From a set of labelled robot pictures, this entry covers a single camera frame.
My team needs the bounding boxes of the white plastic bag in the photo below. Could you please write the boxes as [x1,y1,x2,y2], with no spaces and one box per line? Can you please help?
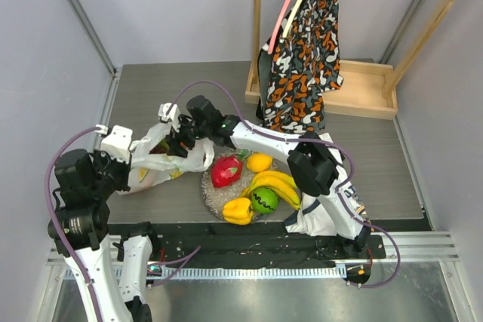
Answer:
[126,123,214,194]

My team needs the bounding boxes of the red fake dragon fruit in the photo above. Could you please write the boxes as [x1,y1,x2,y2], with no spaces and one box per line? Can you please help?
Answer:
[211,149,250,189]

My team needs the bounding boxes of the yellow fake lemon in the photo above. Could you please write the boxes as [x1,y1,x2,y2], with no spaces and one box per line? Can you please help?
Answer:
[247,153,272,173]

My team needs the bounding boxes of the yellow fake bell pepper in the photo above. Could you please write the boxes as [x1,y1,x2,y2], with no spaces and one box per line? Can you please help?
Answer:
[223,198,254,225]

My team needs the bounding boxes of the green fake watermelon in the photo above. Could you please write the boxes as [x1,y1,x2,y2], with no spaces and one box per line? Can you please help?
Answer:
[251,188,279,214]

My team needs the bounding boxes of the yellow fake banana bunch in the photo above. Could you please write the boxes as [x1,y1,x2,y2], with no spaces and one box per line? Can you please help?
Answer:
[241,170,301,210]

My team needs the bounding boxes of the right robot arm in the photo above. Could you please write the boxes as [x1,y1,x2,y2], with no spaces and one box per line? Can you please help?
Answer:
[158,95,371,258]

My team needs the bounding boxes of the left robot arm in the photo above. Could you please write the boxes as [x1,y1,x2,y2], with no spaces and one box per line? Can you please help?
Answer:
[48,149,161,321]

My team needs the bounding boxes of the round glass plate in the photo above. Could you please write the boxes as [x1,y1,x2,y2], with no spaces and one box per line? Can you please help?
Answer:
[201,149,269,222]

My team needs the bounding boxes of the zebra striped garment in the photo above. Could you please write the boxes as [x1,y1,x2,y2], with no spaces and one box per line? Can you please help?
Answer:
[256,43,272,120]

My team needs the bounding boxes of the pink clothes hanger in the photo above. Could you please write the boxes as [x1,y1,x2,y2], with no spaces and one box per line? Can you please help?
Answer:
[266,0,318,54]

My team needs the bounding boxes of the camouflage patterned garment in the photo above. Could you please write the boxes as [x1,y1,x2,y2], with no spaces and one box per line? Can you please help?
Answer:
[261,0,344,133]

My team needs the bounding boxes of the white navy-trimmed tank top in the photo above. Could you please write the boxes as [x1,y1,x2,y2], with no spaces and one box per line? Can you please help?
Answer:
[284,147,365,241]

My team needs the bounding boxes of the wooden clothes rack base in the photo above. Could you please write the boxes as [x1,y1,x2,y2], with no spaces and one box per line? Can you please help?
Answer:
[245,0,457,120]

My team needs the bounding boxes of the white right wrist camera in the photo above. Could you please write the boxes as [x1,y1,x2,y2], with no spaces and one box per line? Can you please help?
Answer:
[158,103,180,131]

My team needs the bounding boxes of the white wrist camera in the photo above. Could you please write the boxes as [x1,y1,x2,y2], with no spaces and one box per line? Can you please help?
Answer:
[95,124,133,164]
[158,103,180,131]

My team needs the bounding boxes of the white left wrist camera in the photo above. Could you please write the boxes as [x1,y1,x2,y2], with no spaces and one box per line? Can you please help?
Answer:
[95,124,133,164]

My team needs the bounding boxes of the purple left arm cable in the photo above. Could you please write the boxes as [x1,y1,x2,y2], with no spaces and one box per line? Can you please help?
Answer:
[44,125,202,322]

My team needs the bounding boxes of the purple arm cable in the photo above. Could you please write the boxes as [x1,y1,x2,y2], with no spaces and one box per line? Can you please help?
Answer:
[44,125,202,322]
[169,80,401,289]

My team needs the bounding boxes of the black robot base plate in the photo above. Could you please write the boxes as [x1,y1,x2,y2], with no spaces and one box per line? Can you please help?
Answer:
[152,222,386,269]

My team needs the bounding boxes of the white slotted cable duct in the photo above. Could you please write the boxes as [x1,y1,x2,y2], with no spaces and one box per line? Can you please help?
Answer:
[63,265,348,281]

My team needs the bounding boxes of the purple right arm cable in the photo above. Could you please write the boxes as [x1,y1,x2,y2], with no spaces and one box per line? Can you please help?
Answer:
[169,80,401,289]

